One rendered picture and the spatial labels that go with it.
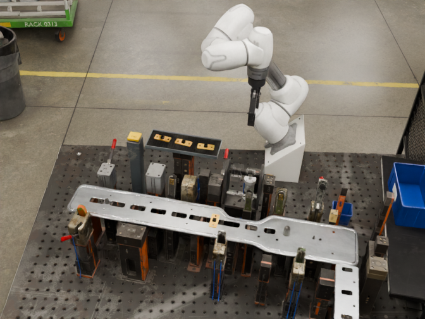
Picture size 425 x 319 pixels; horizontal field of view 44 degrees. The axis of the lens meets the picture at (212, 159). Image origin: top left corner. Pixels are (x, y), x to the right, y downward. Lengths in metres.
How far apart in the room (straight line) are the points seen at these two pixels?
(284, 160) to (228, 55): 1.13
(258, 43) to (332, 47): 3.99
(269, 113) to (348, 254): 0.96
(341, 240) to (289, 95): 0.92
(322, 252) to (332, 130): 2.48
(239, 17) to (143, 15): 3.91
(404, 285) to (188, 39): 4.22
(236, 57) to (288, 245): 0.89
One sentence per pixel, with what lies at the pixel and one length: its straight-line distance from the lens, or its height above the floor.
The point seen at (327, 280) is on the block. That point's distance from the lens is 2.37.
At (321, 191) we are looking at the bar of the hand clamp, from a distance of 2.48.
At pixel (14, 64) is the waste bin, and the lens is 4.79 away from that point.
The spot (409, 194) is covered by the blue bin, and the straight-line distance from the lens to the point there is 2.78.
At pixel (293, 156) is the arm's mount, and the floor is 0.90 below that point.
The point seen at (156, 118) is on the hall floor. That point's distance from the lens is 4.76.
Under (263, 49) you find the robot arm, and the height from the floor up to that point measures 1.81.
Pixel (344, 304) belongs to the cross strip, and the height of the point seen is 1.00.
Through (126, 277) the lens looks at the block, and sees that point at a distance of 2.66.
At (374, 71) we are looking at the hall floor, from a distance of 5.76.
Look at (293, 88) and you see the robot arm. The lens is 3.01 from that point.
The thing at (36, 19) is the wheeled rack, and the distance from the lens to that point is 5.96.
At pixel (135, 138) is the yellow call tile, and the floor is 1.16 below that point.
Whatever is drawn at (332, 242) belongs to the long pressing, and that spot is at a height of 1.00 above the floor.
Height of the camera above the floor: 2.84
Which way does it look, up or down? 41 degrees down
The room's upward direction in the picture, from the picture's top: 2 degrees clockwise
